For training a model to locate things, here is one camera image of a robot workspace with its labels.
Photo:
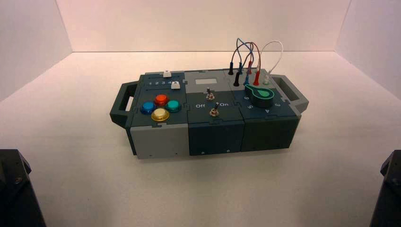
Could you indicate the plain white slider knob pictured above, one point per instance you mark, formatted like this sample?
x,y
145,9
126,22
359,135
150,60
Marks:
x,y
167,74

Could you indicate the white slider knob red mark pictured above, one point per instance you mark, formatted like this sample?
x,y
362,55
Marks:
x,y
175,85

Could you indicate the dark teal grey task box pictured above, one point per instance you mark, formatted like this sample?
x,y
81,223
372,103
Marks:
x,y
216,131

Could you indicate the teal round push button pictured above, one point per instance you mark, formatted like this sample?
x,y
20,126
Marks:
x,y
172,106

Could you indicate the grey display screen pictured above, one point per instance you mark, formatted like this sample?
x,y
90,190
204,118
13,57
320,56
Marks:
x,y
205,81

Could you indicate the yellow round push button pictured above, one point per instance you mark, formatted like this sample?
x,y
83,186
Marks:
x,y
160,114

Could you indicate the red round push button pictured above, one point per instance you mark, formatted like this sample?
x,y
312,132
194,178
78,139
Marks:
x,y
161,100

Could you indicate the blue round push button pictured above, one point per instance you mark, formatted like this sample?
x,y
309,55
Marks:
x,y
148,107

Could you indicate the green rotary pointer knob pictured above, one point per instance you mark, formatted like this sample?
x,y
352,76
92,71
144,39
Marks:
x,y
260,96

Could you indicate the metal toggle switch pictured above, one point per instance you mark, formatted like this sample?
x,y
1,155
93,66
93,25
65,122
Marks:
x,y
209,94
214,111

